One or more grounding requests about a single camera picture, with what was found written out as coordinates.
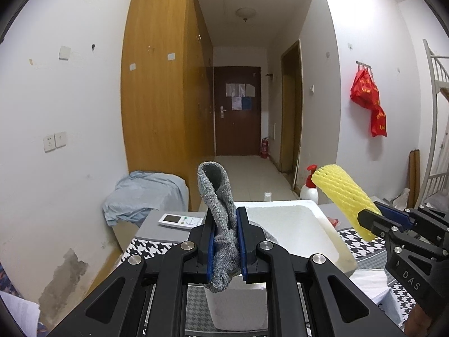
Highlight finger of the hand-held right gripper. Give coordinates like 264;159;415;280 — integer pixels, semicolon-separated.
356;210;449;258
374;200;449;239

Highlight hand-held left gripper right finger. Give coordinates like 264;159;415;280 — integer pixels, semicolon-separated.
236;206;407;337

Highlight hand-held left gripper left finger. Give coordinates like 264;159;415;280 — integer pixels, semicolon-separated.
47;209;217;337

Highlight gray knitted sock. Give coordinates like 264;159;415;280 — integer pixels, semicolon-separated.
197;161;279;293

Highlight white towel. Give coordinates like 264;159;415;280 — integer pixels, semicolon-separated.
351;266;397;304

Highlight yellow foam net sleeve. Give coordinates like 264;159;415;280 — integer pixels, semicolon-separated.
311;164;383;243

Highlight white foam box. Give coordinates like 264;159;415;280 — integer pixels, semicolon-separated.
205;199;358;331

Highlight person's right forearm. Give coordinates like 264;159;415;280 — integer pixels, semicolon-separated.
409;304;436;337

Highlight white plastic bag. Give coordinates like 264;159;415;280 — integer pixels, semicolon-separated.
392;188;411;208

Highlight wooden boards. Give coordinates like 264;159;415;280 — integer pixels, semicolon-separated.
409;150;421;208

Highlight white remote control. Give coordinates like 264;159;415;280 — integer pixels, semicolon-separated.
159;213;204;230

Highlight black white houndstooth cloth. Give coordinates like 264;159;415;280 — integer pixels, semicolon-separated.
119;225;421;337

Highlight white pump bottle red cap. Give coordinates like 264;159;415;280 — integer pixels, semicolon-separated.
301;164;320;204

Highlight light blue cloth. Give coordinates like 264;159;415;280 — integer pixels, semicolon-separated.
103;171;186;227

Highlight white storage box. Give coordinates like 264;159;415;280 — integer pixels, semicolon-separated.
112;179;190;251

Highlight red plastic bag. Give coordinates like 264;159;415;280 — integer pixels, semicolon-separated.
370;103;388;137
351;68;381;110

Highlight metal bunk bed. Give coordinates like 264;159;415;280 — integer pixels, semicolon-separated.
419;38;449;208

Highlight dark brown door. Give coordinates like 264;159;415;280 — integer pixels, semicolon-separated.
214;66;262;157

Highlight wooden side door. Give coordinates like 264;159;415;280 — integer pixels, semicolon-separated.
281;39;303;185

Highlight paper notices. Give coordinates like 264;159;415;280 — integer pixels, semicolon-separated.
225;83;255;110

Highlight wooden wardrobe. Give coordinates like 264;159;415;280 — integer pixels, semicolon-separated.
121;0;214;211

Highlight white paper sheet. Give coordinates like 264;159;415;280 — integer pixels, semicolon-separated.
0;291;41;337

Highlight ceiling lamp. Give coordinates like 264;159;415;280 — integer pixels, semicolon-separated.
236;7;258;22

